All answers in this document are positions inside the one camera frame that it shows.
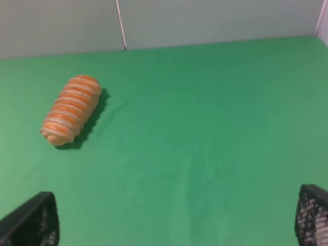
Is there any green table cloth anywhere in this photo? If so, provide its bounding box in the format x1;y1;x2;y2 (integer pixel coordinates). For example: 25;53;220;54
1;36;327;245

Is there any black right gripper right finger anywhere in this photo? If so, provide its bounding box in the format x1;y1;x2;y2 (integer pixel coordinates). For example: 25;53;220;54
294;184;327;246

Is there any orange striped bread roll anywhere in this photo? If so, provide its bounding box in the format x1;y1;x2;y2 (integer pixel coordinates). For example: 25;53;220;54
40;75;102;146

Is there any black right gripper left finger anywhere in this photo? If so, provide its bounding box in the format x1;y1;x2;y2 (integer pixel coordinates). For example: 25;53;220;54
1;192;59;245

